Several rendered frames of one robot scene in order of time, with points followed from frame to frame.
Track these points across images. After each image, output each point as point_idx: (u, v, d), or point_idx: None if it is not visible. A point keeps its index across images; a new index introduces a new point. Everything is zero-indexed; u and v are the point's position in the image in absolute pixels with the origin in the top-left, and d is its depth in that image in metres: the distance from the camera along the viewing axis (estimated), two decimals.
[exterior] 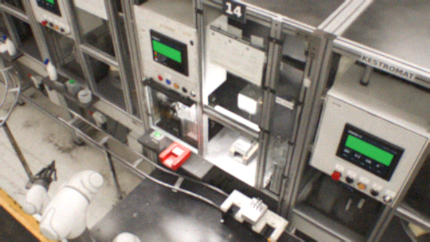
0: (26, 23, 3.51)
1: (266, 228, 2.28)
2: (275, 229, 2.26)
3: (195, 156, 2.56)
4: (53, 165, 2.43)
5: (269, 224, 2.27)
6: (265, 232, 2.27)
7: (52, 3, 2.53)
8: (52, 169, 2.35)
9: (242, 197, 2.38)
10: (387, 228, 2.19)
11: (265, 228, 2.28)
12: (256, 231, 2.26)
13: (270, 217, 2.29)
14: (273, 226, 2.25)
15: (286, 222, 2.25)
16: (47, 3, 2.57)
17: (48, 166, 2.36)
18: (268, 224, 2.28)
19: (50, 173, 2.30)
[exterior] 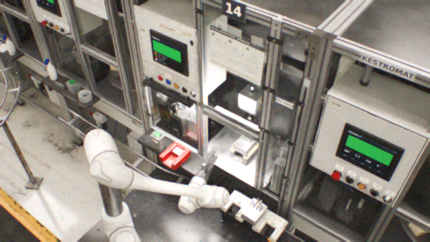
0: (26, 23, 3.51)
1: (266, 228, 2.28)
2: (275, 229, 2.26)
3: (195, 156, 2.56)
4: (212, 156, 2.44)
5: (269, 224, 2.27)
6: (265, 232, 2.27)
7: (52, 3, 2.53)
8: (211, 168, 2.39)
9: (242, 197, 2.38)
10: (387, 228, 2.19)
11: (265, 228, 2.28)
12: (256, 231, 2.26)
13: (270, 217, 2.29)
14: (273, 226, 2.25)
15: (286, 222, 2.25)
16: (47, 3, 2.57)
17: (212, 154, 2.32)
18: (268, 224, 2.28)
19: (209, 172, 2.34)
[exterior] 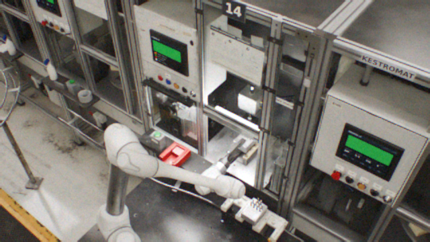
0: (26, 23, 3.51)
1: (266, 228, 2.28)
2: (275, 229, 2.26)
3: (195, 156, 2.56)
4: None
5: (269, 224, 2.27)
6: (265, 232, 2.27)
7: (52, 3, 2.53)
8: (237, 155, 2.45)
9: (242, 197, 2.38)
10: (387, 228, 2.19)
11: (265, 228, 2.28)
12: (256, 231, 2.26)
13: (270, 217, 2.29)
14: (273, 226, 2.25)
15: (286, 222, 2.25)
16: (47, 3, 2.57)
17: (239, 146, 2.40)
18: (268, 224, 2.28)
19: (232, 160, 2.41)
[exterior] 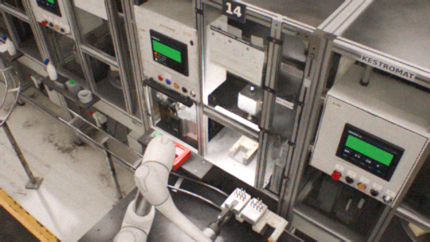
0: (26, 23, 3.51)
1: (266, 228, 2.28)
2: (275, 229, 2.26)
3: (195, 156, 2.56)
4: None
5: (269, 224, 2.27)
6: (265, 232, 2.27)
7: (52, 3, 2.53)
8: (228, 218, 2.29)
9: None
10: (387, 228, 2.19)
11: (265, 228, 2.28)
12: (256, 231, 2.26)
13: (270, 217, 2.29)
14: (273, 226, 2.25)
15: (286, 222, 2.25)
16: (47, 3, 2.57)
17: (231, 210, 2.24)
18: (268, 224, 2.28)
19: (224, 224, 2.25)
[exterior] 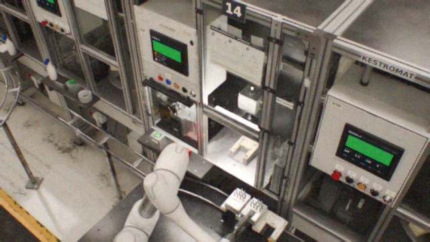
0: (26, 23, 3.51)
1: (266, 228, 2.28)
2: (275, 229, 2.26)
3: (195, 156, 2.56)
4: None
5: (269, 224, 2.27)
6: (265, 232, 2.27)
7: (52, 3, 2.53)
8: (245, 228, 2.24)
9: None
10: (387, 228, 2.19)
11: (265, 228, 2.28)
12: (256, 231, 2.26)
13: (270, 217, 2.29)
14: (273, 226, 2.25)
15: (286, 222, 2.25)
16: (47, 3, 2.57)
17: (248, 220, 2.19)
18: (268, 224, 2.28)
19: (240, 234, 2.20)
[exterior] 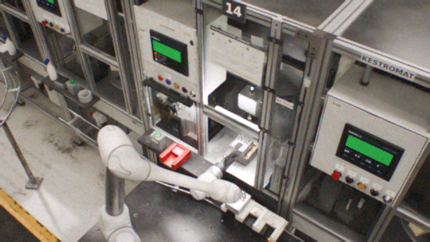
0: (26, 23, 3.51)
1: (266, 228, 2.28)
2: (275, 229, 2.26)
3: (195, 156, 2.56)
4: None
5: (269, 224, 2.27)
6: (265, 232, 2.27)
7: (52, 3, 2.53)
8: (233, 160, 2.41)
9: None
10: (387, 228, 2.19)
11: (265, 228, 2.28)
12: (256, 231, 2.26)
13: (270, 217, 2.29)
14: (273, 226, 2.25)
15: (286, 222, 2.25)
16: (47, 3, 2.57)
17: (236, 150, 2.37)
18: (268, 224, 2.28)
19: (228, 164, 2.37)
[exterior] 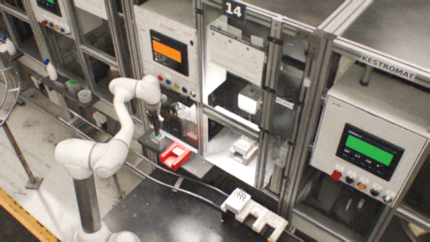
0: (26, 23, 3.51)
1: (266, 228, 2.28)
2: (275, 229, 2.26)
3: (195, 156, 2.56)
4: (155, 134, 2.51)
5: (269, 224, 2.27)
6: (265, 232, 2.27)
7: (52, 3, 2.53)
8: None
9: None
10: (387, 228, 2.19)
11: (265, 228, 2.28)
12: (256, 231, 2.26)
13: (270, 217, 2.29)
14: (273, 226, 2.25)
15: (286, 222, 2.25)
16: (47, 3, 2.57)
17: None
18: (268, 224, 2.28)
19: (158, 117, 2.43)
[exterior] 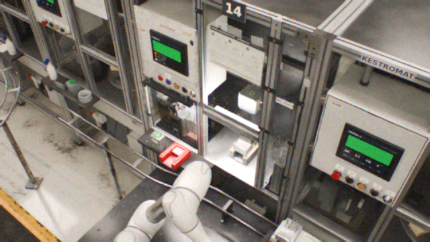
0: (26, 23, 3.51)
1: None
2: None
3: (195, 156, 2.56)
4: (269, 230, 2.22)
5: None
6: None
7: (52, 3, 2.53)
8: None
9: None
10: (387, 228, 2.19)
11: None
12: None
13: None
14: None
15: None
16: (47, 3, 2.57)
17: (267, 240, 2.16)
18: None
19: None
